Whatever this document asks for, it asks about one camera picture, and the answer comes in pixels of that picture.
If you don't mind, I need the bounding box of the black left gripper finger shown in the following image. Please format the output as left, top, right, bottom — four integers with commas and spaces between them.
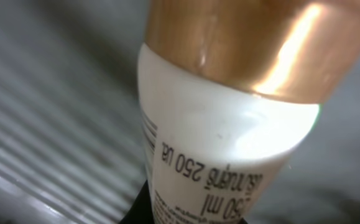
119, 181, 155, 224

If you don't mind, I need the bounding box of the white tube gold cap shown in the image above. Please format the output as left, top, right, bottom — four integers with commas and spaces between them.
137, 0, 360, 223

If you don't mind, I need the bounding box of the dark grey plastic basket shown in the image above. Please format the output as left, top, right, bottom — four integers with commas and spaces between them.
0, 0, 360, 223

